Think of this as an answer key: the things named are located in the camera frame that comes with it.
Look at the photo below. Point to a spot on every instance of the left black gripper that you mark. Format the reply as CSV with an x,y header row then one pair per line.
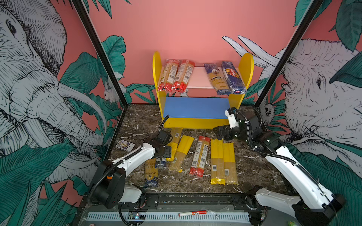
x,y
168,151

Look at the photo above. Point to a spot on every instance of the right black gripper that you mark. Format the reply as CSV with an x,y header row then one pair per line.
x,y
227,130

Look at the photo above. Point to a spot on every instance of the yellow pasta pack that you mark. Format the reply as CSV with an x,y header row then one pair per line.
x,y
176,134
181,153
217,163
230,171

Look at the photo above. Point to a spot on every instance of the blue Barilla spaghetti pack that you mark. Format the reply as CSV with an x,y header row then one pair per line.
x,y
233,78

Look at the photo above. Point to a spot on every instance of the red spaghetti pack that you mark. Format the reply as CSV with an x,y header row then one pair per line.
x,y
199,159
167,77
183,76

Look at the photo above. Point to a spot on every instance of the dark-blue-top Arbella spaghetti pack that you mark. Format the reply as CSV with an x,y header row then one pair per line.
x,y
217,79

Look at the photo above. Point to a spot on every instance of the clear blue-end spaghetti pack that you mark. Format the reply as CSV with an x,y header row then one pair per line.
x,y
161,163

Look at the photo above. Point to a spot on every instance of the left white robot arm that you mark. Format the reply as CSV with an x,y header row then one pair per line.
x,y
108,186

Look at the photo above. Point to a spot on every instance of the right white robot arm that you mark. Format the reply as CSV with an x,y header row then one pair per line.
x,y
314,204

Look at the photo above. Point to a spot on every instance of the brown blue-end spaghetti pack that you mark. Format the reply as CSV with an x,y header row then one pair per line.
x,y
151,173

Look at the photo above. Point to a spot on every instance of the small printed card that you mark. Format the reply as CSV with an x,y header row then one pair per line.
x,y
125,145

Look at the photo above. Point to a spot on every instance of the yellow shelf unit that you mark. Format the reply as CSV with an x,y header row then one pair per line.
x,y
200,112

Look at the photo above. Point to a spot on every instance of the red white marker pen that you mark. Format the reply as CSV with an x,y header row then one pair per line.
x,y
192,213

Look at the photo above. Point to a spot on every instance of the small green circuit board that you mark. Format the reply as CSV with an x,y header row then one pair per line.
x,y
134,216

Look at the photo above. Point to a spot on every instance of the black front frame beam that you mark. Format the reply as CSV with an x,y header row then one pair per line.
x,y
153,201

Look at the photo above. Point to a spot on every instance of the left black corner post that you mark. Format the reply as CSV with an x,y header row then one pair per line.
x,y
86,21

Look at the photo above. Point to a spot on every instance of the black corner post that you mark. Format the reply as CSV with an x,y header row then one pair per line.
x,y
307,18
86,21

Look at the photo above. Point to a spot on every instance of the perforated metal rail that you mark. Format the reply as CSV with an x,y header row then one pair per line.
x,y
235,217

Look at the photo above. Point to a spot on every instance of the right black corner post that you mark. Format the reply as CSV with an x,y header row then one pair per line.
x,y
307,18

